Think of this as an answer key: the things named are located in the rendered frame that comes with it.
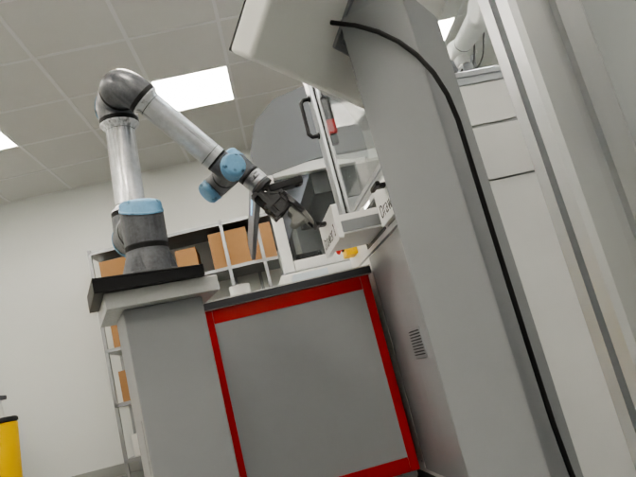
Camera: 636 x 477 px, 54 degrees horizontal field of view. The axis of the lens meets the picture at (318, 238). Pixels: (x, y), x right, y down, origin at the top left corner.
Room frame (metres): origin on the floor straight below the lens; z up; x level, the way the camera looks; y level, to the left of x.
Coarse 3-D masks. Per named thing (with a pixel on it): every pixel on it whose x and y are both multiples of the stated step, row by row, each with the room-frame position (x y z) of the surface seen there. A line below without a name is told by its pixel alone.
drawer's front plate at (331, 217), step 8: (328, 208) 1.87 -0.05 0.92; (336, 208) 1.84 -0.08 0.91; (328, 216) 1.90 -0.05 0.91; (336, 216) 1.84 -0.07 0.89; (328, 224) 1.94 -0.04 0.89; (336, 224) 1.84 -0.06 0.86; (320, 232) 2.12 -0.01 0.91; (328, 232) 1.97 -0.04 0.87; (336, 232) 1.85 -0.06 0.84; (328, 240) 2.00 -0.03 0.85; (336, 240) 1.88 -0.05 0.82; (328, 248) 2.04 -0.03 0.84; (336, 248) 1.98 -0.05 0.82; (328, 256) 2.10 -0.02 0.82
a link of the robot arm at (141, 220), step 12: (120, 204) 1.62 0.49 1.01; (132, 204) 1.60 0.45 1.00; (144, 204) 1.61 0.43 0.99; (156, 204) 1.63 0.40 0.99; (120, 216) 1.62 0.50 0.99; (132, 216) 1.60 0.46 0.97; (144, 216) 1.60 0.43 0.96; (156, 216) 1.62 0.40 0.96; (120, 228) 1.65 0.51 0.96; (132, 228) 1.60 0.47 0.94; (144, 228) 1.60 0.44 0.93; (156, 228) 1.62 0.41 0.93; (132, 240) 1.60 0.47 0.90; (144, 240) 1.60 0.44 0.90
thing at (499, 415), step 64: (384, 0) 0.93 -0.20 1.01; (384, 64) 0.95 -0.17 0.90; (448, 64) 1.03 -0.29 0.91; (384, 128) 0.97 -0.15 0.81; (448, 128) 0.94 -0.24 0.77; (448, 192) 0.93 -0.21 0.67; (448, 256) 0.95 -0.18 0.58; (512, 256) 1.05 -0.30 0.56; (448, 320) 0.96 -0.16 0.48; (512, 320) 0.96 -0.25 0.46; (448, 384) 0.98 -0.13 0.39; (512, 384) 0.93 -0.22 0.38; (512, 448) 0.94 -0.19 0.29
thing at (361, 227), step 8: (376, 208) 1.88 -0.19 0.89; (344, 216) 1.86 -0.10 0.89; (352, 216) 1.86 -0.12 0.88; (360, 216) 1.87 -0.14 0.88; (368, 216) 1.87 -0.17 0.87; (376, 216) 1.87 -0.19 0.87; (344, 224) 1.86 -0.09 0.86; (352, 224) 1.86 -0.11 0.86; (360, 224) 1.86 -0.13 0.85; (368, 224) 1.87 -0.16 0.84; (376, 224) 1.87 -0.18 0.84; (344, 232) 1.86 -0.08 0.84; (352, 232) 1.86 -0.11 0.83; (360, 232) 1.89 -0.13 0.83; (368, 232) 1.93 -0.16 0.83; (376, 232) 1.96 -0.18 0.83; (344, 240) 1.97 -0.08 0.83; (352, 240) 2.00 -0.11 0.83; (360, 240) 2.03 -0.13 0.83; (368, 240) 2.07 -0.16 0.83; (344, 248) 2.10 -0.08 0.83
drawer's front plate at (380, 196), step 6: (378, 192) 1.78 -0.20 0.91; (384, 192) 1.71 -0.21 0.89; (378, 198) 1.79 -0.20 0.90; (384, 198) 1.73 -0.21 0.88; (378, 204) 1.81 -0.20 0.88; (384, 204) 1.75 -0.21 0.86; (390, 204) 1.69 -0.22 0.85; (378, 210) 1.83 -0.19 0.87; (390, 210) 1.71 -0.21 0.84; (384, 216) 1.78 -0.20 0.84; (390, 216) 1.72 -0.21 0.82; (384, 222) 1.79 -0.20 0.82; (390, 222) 1.79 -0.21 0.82
